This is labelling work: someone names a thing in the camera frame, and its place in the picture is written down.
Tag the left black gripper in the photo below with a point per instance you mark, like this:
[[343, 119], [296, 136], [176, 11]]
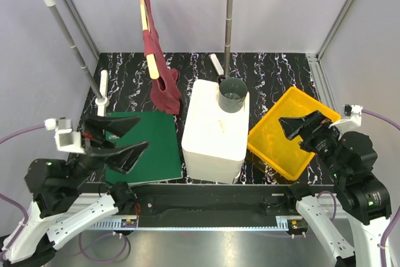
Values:
[[94, 136]]

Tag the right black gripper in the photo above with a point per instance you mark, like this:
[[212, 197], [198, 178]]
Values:
[[310, 125]]

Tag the maroon tank top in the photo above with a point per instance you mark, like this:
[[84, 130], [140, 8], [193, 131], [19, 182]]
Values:
[[164, 92]]

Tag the beige wooden clothes hanger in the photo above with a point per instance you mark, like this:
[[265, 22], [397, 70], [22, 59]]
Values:
[[151, 62]]

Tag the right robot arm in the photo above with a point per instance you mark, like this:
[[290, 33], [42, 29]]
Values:
[[349, 156]]

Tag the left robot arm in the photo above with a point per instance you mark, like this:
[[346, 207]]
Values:
[[55, 183]]

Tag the yellow plastic bin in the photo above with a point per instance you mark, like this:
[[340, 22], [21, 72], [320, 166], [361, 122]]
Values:
[[269, 138]]

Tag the dark green mug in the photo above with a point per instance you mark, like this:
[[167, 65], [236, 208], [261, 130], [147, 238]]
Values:
[[232, 93]]

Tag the white styrofoam box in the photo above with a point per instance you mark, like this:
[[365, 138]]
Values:
[[214, 142]]

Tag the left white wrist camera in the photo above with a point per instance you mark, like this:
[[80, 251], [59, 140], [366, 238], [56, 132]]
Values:
[[67, 140]]

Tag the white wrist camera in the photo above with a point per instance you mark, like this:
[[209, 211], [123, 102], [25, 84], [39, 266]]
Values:
[[352, 120], [67, 140]]

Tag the aluminium frame post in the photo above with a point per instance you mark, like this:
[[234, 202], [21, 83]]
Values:
[[343, 12]]

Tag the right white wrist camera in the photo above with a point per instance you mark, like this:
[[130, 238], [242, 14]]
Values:
[[352, 120]]

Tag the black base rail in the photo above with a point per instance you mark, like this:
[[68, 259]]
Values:
[[204, 207]]

